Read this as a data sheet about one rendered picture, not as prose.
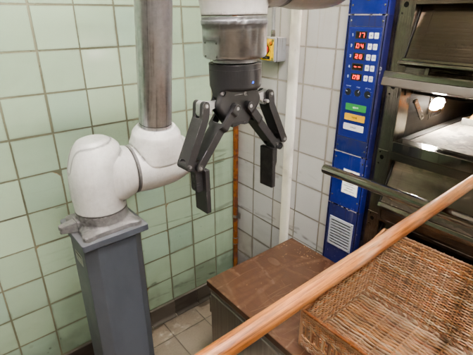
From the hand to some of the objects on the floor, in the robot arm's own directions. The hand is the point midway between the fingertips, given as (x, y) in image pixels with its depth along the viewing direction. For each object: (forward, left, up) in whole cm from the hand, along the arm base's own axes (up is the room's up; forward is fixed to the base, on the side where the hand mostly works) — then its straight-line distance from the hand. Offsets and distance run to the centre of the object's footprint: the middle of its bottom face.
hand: (237, 190), depth 62 cm
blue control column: (-35, +185, -134) cm, 231 cm away
